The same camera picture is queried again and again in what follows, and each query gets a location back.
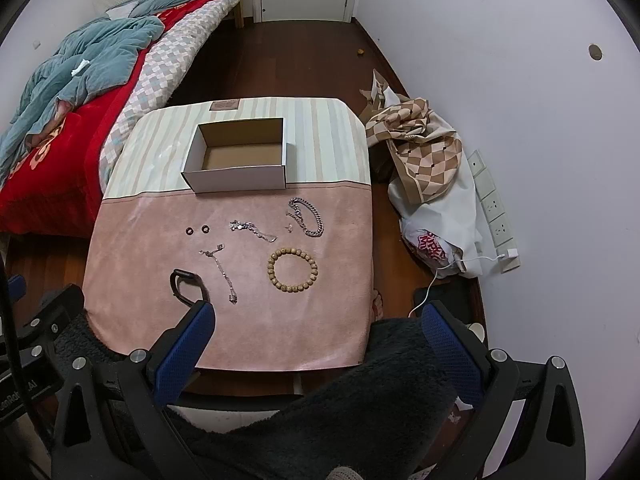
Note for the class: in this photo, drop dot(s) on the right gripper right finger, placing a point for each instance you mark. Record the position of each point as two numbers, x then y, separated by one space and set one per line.
485 379

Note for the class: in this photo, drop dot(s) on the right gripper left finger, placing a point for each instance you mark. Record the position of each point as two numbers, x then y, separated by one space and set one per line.
152 379

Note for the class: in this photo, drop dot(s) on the white cardboard box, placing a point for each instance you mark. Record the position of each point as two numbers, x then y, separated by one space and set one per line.
237 155

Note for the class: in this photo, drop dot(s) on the white cup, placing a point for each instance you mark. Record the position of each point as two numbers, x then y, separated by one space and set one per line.
478 330

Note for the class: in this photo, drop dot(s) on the red blanket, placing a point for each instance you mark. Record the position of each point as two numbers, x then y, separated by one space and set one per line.
55 188

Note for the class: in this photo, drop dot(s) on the red printed plastic bag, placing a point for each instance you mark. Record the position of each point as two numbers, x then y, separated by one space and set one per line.
437 254

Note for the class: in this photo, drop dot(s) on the white power strip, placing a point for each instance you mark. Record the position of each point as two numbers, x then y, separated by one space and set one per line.
499 226

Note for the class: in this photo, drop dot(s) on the white plastic bag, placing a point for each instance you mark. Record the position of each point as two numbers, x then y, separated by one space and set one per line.
452 217

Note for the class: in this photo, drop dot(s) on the pink striped table cloth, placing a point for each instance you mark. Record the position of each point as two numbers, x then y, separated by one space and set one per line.
283 301

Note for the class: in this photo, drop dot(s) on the brown checkered cloth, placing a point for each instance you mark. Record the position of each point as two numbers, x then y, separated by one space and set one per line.
426 150

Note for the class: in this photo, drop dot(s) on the teal quilt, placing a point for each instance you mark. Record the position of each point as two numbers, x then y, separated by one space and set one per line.
96 57

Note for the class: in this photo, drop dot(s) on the checkered bed sheet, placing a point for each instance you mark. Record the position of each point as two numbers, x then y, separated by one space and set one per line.
187 27

